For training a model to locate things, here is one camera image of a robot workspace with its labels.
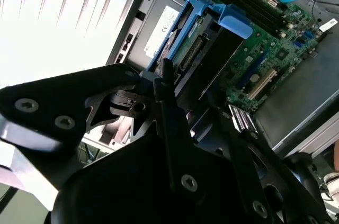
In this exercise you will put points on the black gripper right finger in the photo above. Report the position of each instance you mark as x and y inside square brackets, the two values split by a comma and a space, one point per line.
[246, 155]

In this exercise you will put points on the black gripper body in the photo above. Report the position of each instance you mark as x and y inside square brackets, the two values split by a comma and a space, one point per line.
[127, 187]

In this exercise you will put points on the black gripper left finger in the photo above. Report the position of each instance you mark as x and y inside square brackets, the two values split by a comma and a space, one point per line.
[45, 97]

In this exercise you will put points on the hard disk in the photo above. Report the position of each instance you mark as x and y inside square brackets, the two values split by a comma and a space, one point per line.
[212, 59]

